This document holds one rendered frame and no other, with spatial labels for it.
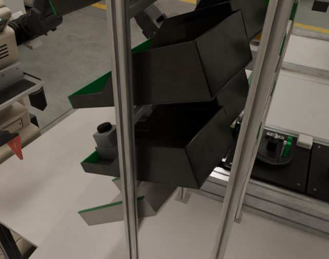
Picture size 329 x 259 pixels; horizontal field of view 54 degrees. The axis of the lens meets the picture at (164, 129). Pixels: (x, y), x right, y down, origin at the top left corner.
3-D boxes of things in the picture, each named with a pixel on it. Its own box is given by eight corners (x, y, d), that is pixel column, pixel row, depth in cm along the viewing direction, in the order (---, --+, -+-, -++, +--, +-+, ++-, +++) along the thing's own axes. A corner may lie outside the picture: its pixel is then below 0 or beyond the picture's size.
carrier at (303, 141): (222, 170, 101) (228, 140, 93) (240, 126, 118) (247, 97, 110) (303, 196, 94) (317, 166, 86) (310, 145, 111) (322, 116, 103)
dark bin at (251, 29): (116, 70, 67) (102, 36, 64) (153, 48, 76) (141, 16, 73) (240, 51, 49) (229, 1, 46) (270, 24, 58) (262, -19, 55)
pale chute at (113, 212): (88, 226, 80) (77, 212, 79) (122, 191, 89) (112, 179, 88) (155, 216, 59) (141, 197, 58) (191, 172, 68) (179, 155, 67)
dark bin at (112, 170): (84, 172, 67) (68, 142, 64) (124, 138, 75) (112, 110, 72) (198, 189, 49) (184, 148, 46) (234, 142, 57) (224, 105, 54)
